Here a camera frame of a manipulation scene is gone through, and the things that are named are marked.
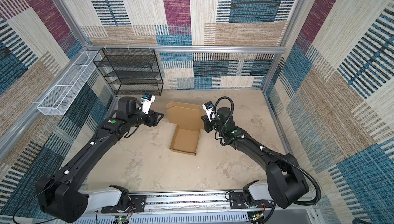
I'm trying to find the black wire mesh shelf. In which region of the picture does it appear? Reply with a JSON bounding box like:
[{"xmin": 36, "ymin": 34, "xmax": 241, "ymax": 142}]
[{"xmin": 93, "ymin": 48, "xmax": 164, "ymax": 95}]

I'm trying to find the brown cardboard box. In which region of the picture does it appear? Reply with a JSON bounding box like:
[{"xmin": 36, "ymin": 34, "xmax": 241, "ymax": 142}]
[{"xmin": 166, "ymin": 102, "xmax": 203, "ymax": 156}]

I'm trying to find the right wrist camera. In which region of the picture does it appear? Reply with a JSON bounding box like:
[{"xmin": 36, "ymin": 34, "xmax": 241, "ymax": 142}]
[{"xmin": 202, "ymin": 101, "xmax": 216, "ymax": 121}]

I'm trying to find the aluminium front rail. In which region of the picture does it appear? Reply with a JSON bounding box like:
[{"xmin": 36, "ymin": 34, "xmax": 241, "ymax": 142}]
[{"xmin": 55, "ymin": 190, "xmax": 318, "ymax": 215}]

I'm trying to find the white wire mesh basket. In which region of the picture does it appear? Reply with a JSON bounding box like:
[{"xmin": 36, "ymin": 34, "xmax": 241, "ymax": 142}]
[{"xmin": 37, "ymin": 51, "xmax": 98, "ymax": 116}]

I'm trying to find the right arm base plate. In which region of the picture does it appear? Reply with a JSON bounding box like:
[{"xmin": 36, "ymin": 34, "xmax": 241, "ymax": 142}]
[{"xmin": 224, "ymin": 190, "xmax": 273, "ymax": 210}]

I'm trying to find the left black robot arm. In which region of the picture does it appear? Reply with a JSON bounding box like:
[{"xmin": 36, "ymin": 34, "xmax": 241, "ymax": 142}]
[{"xmin": 36, "ymin": 93, "xmax": 164, "ymax": 223}]

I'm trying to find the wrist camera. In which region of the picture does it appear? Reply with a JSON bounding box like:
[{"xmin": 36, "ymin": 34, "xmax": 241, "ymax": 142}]
[
  {"xmin": 202, "ymin": 101, "xmax": 216, "ymax": 121},
  {"xmin": 142, "ymin": 92, "xmax": 156, "ymax": 114}
]

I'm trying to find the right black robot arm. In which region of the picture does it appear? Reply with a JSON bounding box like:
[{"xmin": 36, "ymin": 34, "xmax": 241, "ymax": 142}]
[{"xmin": 201, "ymin": 108, "xmax": 321, "ymax": 209}]

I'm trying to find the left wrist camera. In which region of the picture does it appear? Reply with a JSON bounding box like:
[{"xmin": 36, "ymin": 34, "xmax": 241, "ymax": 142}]
[{"xmin": 142, "ymin": 92, "xmax": 156, "ymax": 114}]

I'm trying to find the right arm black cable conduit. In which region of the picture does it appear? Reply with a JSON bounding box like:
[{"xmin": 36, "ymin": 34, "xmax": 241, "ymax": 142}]
[{"xmin": 213, "ymin": 96, "xmax": 322, "ymax": 207}]

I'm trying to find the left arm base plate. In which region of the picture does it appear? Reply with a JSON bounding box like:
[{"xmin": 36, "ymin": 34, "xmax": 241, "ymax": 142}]
[{"xmin": 101, "ymin": 195, "xmax": 147, "ymax": 214}]

